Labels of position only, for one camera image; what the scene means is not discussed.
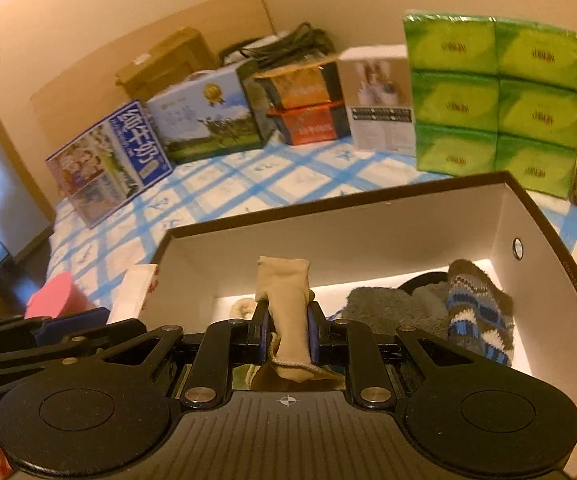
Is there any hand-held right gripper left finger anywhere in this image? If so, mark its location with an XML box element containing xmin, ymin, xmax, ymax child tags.
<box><xmin>93</xmin><ymin>302</ymin><xmax>272</xmax><ymax>408</ymax></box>

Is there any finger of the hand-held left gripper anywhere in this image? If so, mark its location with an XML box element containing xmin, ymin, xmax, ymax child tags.
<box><xmin>36</xmin><ymin>308</ymin><xmax>110</xmax><ymax>347</ymax></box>
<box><xmin>33</xmin><ymin>317</ymin><xmax>150</xmax><ymax>367</ymax></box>

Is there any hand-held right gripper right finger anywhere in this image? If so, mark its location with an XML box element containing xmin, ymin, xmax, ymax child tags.
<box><xmin>305</xmin><ymin>302</ymin><xmax>480</xmax><ymax>407</ymax></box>

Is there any beige sock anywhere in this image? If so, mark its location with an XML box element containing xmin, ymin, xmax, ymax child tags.
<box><xmin>248</xmin><ymin>256</ymin><xmax>345</xmax><ymax>392</ymax></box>

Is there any dark grey towel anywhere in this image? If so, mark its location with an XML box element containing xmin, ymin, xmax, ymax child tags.
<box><xmin>341</xmin><ymin>284</ymin><xmax>450</xmax><ymax>342</ymax></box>

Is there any cream scrunchie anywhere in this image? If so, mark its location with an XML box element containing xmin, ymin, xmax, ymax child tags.
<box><xmin>231</xmin><ymin>297</ymin><xmax>260</xmax><ymax>319</ymax></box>

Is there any pink lidded canister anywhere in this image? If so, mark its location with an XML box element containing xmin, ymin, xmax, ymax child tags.
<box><xmin>24</xmin><ymin>272</ymin><xmax>97</xmax><ymax>322</ymax></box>

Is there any white red printed packet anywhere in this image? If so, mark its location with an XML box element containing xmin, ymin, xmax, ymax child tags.
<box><xmin>108</xmin><ymin>264</ymin><xmax>162</xmax><ymax>324</ymax></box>

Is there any blue checked bed sheet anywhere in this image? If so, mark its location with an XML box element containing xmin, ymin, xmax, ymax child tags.
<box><xmin>47</xmin><ymin>137</ymin><xmax>577</xmax><ymax>322</ymax></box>

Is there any blue illustrated milk carton box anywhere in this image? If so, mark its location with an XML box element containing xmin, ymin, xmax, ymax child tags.
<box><xmin>45</xmin><ymin>100</ymin><xmax>174</xmax><ymax>230</ymax></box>

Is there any striped knitted sock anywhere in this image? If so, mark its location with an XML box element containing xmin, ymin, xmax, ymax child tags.
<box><xmin>445</xmin><ymin>259</ymin><xmax>515</xmax><ymax>367</ymax></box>

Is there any cow print milk box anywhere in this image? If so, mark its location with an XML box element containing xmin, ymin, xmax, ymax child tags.
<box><xmin>146</xmin><ymin>58</ymin><xmax>277</xmax><ymax>165</ymax></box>

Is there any white product box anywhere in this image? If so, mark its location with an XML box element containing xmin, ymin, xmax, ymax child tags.
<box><xmin>337</xmin><ymin>44</ymin><xmax>417</xmax><ymax>154</ymax></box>

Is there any gold instant noodle bowl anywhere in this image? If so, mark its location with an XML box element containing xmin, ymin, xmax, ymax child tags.
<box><xmin>253</xmin><ymin>57</ymin><xmax>342</xmax><ymax>111</ymax></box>

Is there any small brown cardboard box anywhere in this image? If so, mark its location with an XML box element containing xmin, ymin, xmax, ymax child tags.
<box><xmin>115</xmin><ymin>27</ymin><xmax>220</xmax><ymax>104</ymax></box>

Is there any stack of green tissue packs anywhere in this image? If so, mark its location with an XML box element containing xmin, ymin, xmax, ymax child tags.
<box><xmin>401</xmin><ymin>9</ymin><xmax>577</xmax><ymax>200</ymax></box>

